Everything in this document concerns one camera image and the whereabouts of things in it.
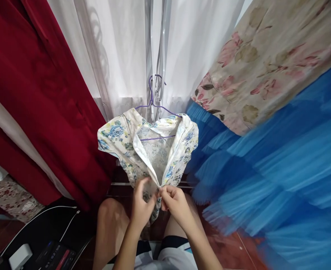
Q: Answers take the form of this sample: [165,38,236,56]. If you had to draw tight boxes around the person's left hand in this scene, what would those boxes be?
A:
[130,176,159,229]

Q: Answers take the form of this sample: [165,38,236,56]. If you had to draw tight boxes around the person's right hand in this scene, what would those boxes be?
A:
[157,185,196,226]

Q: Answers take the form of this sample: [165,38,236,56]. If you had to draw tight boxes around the person's left thumb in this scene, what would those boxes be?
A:
[146,195,159,212]

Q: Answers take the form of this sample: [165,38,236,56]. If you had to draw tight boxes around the person's left fingers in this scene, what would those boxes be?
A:
[134,176,152,197]

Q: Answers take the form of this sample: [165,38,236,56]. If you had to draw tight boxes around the person's right fingers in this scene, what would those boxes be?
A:
[157,185,181,212]

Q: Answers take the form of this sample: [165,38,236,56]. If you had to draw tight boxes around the white blue floral dress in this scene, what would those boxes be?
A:
[97,107,200,226]

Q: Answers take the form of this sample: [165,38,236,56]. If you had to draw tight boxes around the black round table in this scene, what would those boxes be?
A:
[0,202,99,270]

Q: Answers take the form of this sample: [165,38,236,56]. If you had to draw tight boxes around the black phone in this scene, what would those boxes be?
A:
[38,240,77,270]

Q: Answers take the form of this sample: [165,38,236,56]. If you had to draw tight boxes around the blue tulle dress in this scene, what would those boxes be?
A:
[185,66,331,270]

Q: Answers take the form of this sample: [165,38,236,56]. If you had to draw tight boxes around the white satin garment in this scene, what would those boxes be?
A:
[0,84,77,201]

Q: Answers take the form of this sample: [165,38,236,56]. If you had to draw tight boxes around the grey red floral fabric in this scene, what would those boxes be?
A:
[0,164,45,223]

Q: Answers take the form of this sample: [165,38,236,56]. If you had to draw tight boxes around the white sheer curtain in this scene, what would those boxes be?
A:
[46,0,246,120]

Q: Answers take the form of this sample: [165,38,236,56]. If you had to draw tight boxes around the white power adapter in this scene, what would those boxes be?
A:
[9,243,33,270]

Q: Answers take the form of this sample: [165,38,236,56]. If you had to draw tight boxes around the red velvet garment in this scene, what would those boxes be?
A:
[0,0,119,213]

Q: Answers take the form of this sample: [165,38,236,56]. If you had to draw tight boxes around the beige pink floral garment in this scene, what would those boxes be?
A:
[190,0,331,137]

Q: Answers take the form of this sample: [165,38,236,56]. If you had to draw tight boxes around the white charging cable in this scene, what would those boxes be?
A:
[0,205,81,258]

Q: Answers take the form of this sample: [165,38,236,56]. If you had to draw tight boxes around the purple wire hanger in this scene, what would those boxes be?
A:
[134,74,184,141]

